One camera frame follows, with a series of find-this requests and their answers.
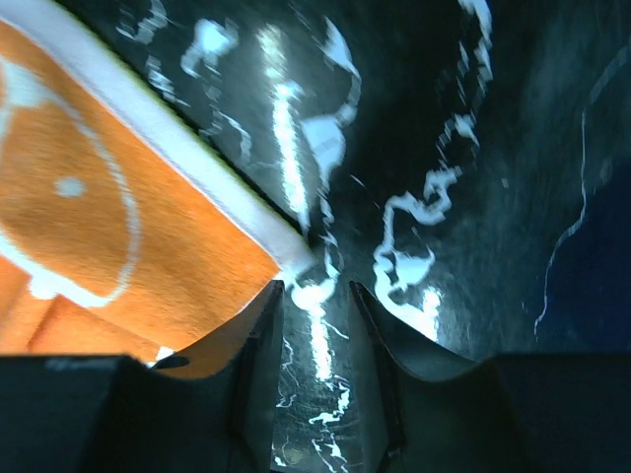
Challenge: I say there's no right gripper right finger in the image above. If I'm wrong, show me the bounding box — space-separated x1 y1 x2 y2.
349 282 630 472

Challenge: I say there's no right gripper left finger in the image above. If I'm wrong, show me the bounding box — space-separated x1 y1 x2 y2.
1 281 284 472

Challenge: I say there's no orange floral towel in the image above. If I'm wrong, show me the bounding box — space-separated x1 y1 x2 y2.
1 1 313 362

